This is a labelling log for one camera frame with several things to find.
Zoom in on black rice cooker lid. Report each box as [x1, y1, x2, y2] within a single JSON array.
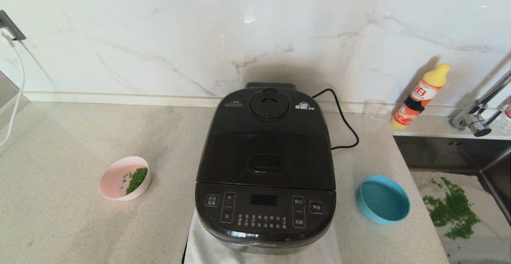
[[197, 82, 336, 191]]

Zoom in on chopped green vegetables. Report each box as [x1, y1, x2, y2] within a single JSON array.
[[121, 167, 149, 195]]

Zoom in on pink bowl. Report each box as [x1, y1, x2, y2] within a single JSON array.
[[99, 156, 152, 201]]

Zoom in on white towel under cooker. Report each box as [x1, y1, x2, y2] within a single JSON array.
[[183, 208, 342, 264]]

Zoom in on blue bowl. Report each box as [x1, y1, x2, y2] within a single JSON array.
[[357, 175, 411, 225]]

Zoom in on clear plastic cup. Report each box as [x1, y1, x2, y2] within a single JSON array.
[[363, 100, 394, 131]]

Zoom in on yellow orange squeeze bottle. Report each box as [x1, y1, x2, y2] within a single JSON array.
[[391, 63, 452, 130]]

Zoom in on stainless steel sink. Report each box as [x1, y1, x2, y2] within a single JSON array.
[[393, 134, 511, 264]]

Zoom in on chrome faucet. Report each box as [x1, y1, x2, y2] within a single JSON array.
[[450, 69, 511, 137]]

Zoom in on green grains on sink towel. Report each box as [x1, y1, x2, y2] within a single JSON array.
[[422, 177, 481, 240]]

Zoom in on clear plastic water bottle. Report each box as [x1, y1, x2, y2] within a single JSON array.
[[495, 104, 511, 133]]

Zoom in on grey metal panel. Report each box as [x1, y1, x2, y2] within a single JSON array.
[[0, 71, 29, 131]]

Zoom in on white towel in sink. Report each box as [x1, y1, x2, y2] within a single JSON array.
[[410, 170, 511, 264]]

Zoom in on black power cable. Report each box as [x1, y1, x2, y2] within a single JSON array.
[[311, 88, 360, 151]]

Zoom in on white power cable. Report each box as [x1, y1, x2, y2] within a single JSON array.
[[0, 32, 25, 147]]

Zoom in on grey wall socket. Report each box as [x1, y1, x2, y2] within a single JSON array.
[[0, 10, 27, 42]]

